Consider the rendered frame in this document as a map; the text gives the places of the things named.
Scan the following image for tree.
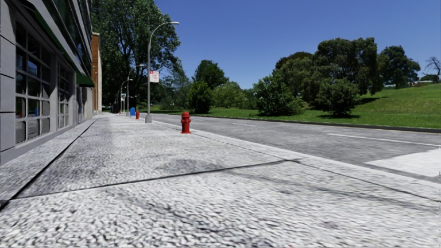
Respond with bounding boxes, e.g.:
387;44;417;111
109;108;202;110
420;56;441;83

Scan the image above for grey concrete building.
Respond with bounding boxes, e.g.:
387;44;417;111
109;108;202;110
0;0;117;166

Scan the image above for red brick building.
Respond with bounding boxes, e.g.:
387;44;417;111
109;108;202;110
91;32;103;113

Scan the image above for grey street lamp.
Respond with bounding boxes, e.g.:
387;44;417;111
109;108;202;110
118;78;134;114
125;64;146;117
145;21;180;123

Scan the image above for trees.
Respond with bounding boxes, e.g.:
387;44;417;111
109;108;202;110
91;0;256;114
253;37;421;117

